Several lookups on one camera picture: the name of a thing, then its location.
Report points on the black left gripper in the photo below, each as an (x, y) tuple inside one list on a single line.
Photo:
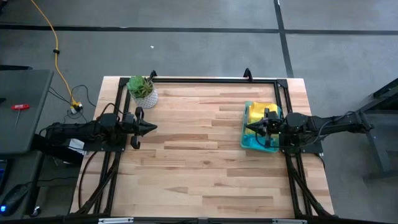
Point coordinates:
[(132, 124)]

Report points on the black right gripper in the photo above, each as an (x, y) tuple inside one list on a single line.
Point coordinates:
[(273, 127)]

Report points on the green microfiber towel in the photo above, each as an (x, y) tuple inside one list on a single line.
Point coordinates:
[(253, 119)]

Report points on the teal microfiber towel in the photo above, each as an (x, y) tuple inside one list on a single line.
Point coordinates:
[(252, 143)]

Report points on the yellow microfiber towel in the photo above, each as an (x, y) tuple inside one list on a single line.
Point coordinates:
[(270, 106)]

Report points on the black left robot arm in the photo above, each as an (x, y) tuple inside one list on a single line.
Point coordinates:
[(77, 129)]

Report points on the white triangle-patterned plant pot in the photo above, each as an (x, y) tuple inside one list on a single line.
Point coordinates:
[(149, 102)]

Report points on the translucent teal plastic bin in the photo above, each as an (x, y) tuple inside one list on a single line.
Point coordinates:
[(247, 105)]

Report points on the green succulent plant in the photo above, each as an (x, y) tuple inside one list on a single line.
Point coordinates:
[(140, 87)]

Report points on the white paper sheet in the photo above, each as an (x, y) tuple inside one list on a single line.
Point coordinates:
[(76, 146)]

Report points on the dark grey side desk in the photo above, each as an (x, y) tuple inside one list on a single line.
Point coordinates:
[(37, 93)]

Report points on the black metal cart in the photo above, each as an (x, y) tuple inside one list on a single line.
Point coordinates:
[(388, 88)]

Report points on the black computer mouse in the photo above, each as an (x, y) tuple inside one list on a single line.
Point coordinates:
[(14, 199)]

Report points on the black aluminium table frame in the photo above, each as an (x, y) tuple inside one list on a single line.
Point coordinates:
[(217, 80)]

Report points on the silver metal bracket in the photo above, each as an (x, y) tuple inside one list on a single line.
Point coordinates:
[(115, 221), (289, 221)]

